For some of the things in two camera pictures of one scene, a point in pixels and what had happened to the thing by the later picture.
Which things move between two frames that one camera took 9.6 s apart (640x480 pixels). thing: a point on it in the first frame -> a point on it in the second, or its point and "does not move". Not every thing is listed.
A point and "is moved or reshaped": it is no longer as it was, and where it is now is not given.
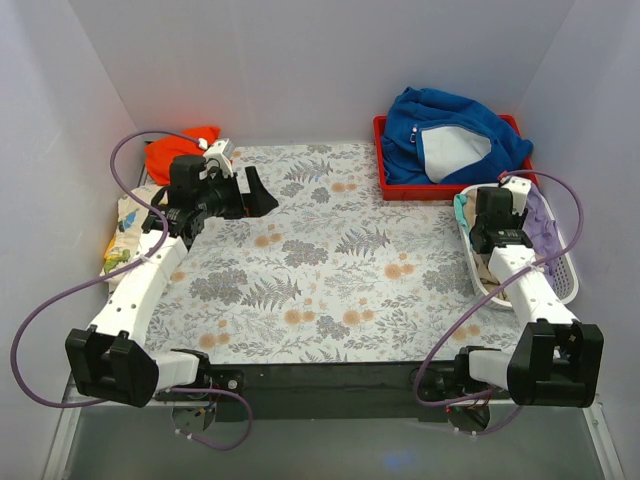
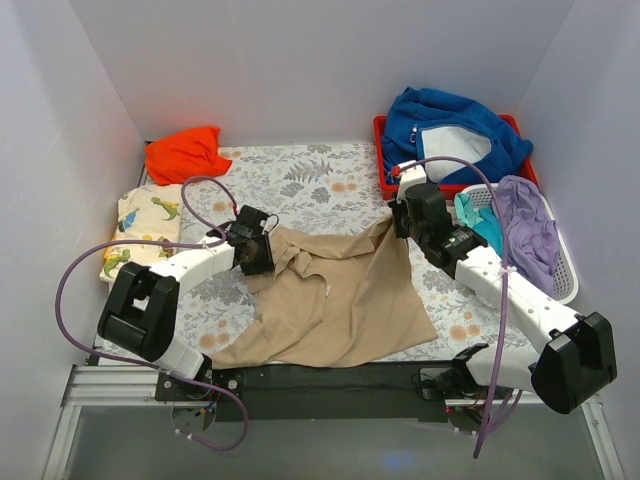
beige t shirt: [489, 279] is moved or reshaped
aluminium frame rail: [72, 405] does not move
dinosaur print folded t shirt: [134, 206] does not move
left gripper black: [241, 195] -> [264, 250]
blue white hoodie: [431, 138] does not move
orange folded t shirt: [159, 152] does not move
